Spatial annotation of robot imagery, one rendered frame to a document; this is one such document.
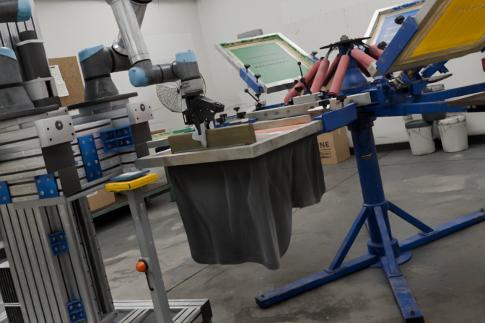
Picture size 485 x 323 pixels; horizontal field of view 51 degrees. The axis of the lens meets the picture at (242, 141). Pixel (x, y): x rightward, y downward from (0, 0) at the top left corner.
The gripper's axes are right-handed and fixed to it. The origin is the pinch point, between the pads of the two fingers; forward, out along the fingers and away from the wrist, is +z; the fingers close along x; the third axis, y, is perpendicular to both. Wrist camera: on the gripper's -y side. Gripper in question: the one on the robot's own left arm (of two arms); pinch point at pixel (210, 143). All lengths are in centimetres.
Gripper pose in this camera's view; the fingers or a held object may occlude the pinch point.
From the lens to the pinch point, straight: 189.1
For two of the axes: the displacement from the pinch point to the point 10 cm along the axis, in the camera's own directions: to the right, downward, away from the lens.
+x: -5.9, 2.0, -7.8
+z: 2.2, 9.7, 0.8
